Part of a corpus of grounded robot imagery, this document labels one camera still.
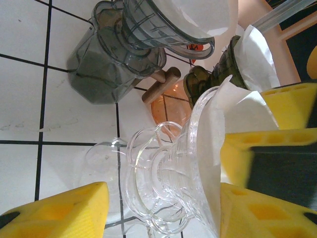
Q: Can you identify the grey server with wooden handle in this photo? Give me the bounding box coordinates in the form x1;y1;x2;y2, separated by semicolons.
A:
66;24;182;105

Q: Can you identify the orange transparent pitcher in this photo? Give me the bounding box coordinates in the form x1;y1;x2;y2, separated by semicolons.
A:
150;43;208;138

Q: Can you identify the grey plastic coffee dripper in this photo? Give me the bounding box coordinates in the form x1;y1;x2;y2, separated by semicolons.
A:
91;0;215;80

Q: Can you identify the olive green coffee dripper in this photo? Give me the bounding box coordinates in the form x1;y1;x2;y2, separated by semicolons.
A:
183;35;251;114

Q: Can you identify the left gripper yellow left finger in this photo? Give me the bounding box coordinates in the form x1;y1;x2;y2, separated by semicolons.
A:
0;182;110;238

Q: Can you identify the aluminium corner post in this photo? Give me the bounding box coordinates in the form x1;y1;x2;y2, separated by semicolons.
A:
252;0;309;28

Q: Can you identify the clear glass coffee dripper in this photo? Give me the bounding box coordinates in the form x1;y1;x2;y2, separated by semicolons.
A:
125;86;225;236

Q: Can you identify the white paper coffee filter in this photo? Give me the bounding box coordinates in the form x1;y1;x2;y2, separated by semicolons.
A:
170;0;239;39
231;24;281;92
198;79;280;238

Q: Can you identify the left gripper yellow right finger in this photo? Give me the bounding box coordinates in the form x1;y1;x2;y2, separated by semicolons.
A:
220;183;317;238

